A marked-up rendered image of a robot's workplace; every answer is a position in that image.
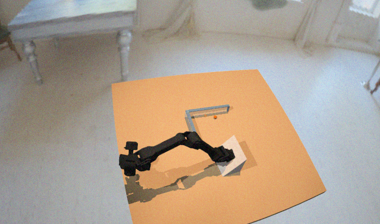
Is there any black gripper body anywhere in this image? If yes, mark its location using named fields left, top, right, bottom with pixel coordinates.
left=124, top=141, right=138, bottom=177

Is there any clear l-shaped low wall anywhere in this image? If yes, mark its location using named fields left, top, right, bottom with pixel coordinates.
left=185, top=107, right=229, bottom=132

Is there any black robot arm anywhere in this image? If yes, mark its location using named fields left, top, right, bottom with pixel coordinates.
left=119, top=131, right=235, bottom=172

